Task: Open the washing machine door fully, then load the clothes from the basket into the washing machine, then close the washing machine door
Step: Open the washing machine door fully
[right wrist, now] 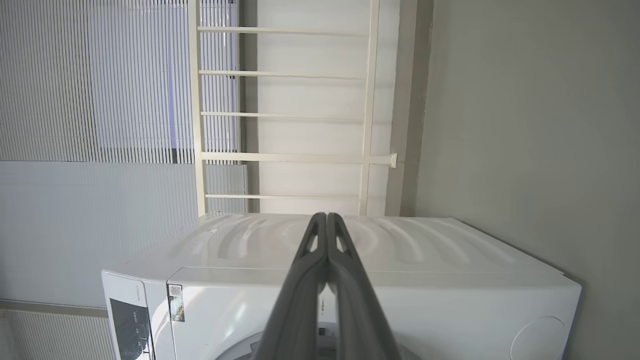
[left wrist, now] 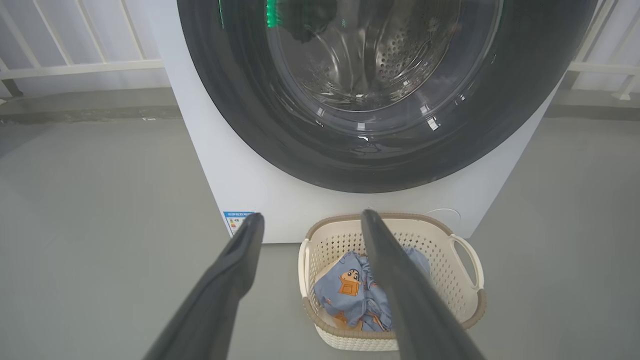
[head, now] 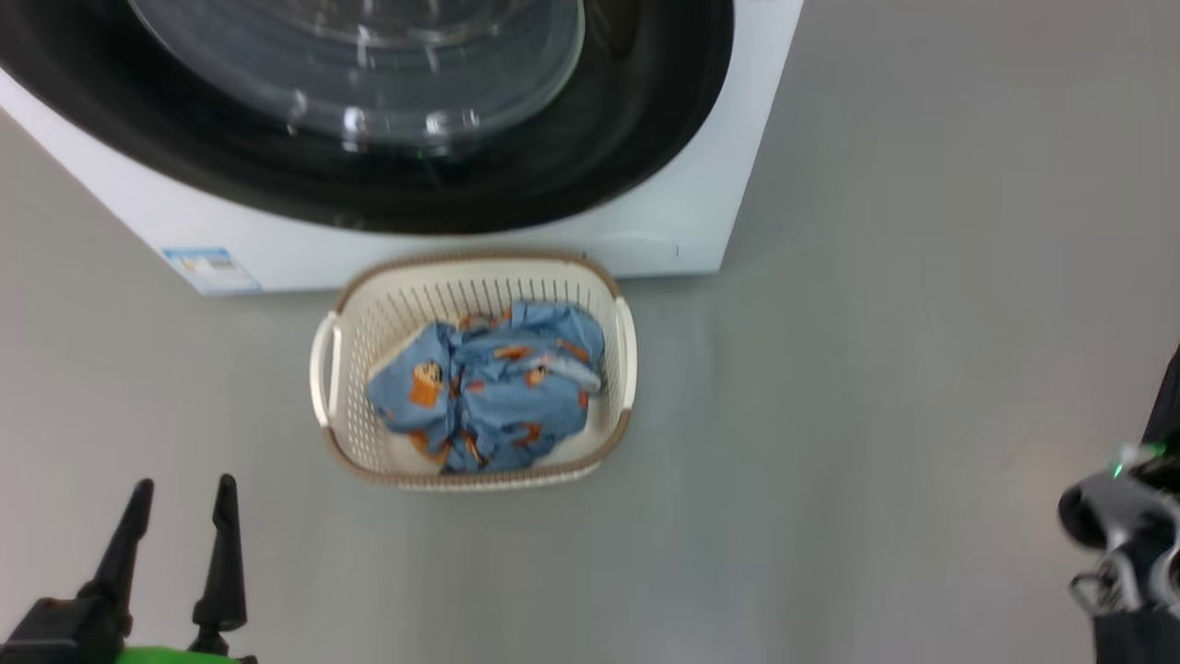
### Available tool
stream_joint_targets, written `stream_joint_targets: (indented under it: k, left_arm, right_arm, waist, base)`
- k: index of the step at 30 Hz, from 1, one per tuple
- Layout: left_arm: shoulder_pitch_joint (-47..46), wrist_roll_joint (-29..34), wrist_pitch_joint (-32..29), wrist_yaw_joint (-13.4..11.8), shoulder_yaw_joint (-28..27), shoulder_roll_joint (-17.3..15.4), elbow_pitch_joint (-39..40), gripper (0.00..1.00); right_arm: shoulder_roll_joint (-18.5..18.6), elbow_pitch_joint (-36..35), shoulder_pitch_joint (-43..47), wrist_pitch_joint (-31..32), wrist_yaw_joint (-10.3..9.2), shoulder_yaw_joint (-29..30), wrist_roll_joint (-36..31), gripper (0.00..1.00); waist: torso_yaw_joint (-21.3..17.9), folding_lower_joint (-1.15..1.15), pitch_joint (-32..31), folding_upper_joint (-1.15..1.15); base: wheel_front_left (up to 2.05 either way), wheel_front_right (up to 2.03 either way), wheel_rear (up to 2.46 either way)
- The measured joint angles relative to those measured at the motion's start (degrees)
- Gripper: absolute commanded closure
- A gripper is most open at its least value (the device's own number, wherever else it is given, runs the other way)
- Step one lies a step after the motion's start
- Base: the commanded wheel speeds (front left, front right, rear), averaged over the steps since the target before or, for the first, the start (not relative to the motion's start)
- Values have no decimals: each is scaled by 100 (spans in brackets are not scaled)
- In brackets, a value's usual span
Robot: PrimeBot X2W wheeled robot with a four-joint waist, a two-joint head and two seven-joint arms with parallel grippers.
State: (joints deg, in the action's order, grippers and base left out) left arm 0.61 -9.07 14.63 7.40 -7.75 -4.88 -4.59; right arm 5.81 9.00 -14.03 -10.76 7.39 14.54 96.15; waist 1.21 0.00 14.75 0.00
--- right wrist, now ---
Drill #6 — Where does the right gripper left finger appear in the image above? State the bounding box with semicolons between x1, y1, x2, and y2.
252;212;329;360

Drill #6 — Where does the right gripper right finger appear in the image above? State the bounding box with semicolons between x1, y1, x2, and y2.
327;212;402;360

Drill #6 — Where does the white front-load washing machine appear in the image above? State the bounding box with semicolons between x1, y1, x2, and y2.
101;212;583;360

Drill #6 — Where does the black machine control panel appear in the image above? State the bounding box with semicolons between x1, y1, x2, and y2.
109;298;154;360

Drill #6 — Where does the small QR code sticker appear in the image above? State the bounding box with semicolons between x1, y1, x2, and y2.
167;284;186;323

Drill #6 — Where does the round white filter cover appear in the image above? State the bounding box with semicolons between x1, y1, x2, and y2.
510;316;569;360

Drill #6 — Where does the white ladder shelf rack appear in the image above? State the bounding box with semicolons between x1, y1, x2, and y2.
189;0;399;218

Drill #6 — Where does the white slatted window blind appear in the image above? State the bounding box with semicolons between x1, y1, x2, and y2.
0;0;241;165
0;309;117;360

